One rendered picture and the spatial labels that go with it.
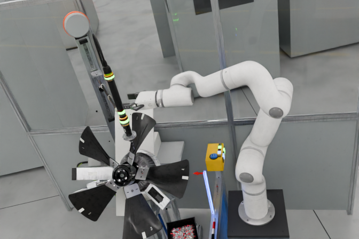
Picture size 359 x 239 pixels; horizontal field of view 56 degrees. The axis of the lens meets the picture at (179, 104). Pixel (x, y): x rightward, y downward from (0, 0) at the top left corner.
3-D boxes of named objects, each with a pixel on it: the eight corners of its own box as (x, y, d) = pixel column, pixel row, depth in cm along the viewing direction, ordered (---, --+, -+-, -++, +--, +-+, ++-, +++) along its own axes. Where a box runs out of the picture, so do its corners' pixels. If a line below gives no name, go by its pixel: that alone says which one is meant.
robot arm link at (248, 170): (267, 179, 173) (264, 143, 161) (262, 207, 159) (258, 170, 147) (243, 176, 178) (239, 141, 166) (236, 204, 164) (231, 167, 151)
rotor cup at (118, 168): (115, 165, 198) (105, 167, 185) (138, 157, 195) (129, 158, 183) (123, 189, 195) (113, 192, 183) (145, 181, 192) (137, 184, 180)
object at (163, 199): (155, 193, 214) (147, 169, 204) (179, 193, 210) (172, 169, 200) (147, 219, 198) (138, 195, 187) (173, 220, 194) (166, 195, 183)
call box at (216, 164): (210, 155, 221) (207, 143, 216) (225, 154, 219) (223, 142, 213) (207, 173, 208) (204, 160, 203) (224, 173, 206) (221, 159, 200)
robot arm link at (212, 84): (222, 52, 144) (166, 74, 161) (221, 82, 136) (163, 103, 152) (233, 63, 150) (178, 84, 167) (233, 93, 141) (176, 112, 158)
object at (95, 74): (92, 82, 225) (88, 71, 220) (102, 79, 227) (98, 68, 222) (95, 88, 217) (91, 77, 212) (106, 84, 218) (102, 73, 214)
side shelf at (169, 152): (140, 145, 268) (139, 142, 266) (184, 144, 259) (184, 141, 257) (131, 167, 248) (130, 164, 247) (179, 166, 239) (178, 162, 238)
